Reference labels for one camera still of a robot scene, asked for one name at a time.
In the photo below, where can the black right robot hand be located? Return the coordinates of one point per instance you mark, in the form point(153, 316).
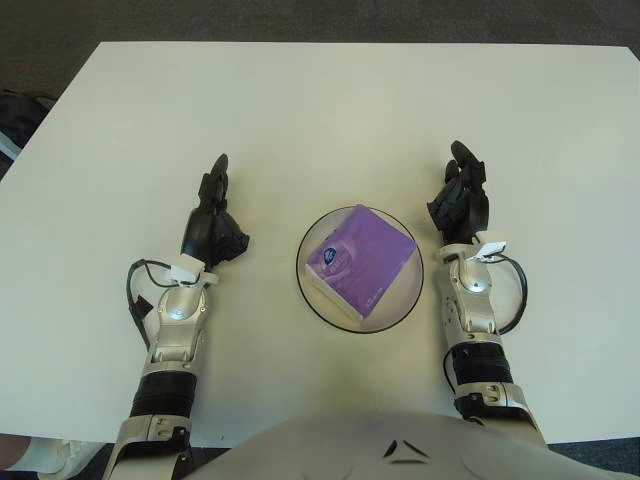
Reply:
point(462, 210)

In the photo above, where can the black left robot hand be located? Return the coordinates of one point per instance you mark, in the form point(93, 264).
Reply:
point(200, 230)

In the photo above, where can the purple tissue paper pack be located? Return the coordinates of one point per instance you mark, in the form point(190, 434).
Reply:
point(365, 260)

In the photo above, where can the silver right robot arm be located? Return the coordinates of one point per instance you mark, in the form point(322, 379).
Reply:
point(475, 325)

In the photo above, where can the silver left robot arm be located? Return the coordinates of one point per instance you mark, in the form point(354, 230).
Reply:
point(172, 320)

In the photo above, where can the white plate with black rim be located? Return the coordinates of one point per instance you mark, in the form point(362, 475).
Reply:
point(400, 300)

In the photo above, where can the black bag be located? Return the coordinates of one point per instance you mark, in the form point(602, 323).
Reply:
point(22, 117)

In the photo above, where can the grey robot torso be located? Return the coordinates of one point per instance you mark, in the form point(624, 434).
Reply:
point(395, 450)

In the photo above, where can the white shoe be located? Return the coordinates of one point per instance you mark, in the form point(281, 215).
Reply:
point(60, 455)

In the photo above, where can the bare person leg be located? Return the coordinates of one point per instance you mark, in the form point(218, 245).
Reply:
point(12, 450)

